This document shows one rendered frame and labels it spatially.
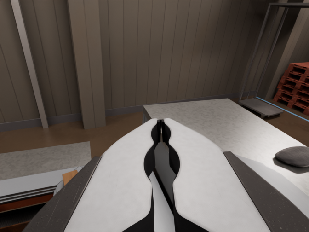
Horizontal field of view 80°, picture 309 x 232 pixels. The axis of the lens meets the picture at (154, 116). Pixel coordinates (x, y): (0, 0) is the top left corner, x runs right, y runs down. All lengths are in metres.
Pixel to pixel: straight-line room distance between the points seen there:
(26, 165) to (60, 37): 1.79
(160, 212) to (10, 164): 0.85
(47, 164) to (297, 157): 1.18
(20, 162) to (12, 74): 1.71
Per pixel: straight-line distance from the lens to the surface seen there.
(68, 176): 0.89
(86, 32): 2.40
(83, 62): 2.45
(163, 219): 0.80
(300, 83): 4.67
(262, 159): 0.86
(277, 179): 0.76
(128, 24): 2.81
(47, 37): 2.69
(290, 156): 0.90
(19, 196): 0.99
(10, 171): 1.24
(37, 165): 1.22
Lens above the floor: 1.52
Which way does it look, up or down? 29 degrees down
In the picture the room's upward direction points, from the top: 5 degrees clockwise
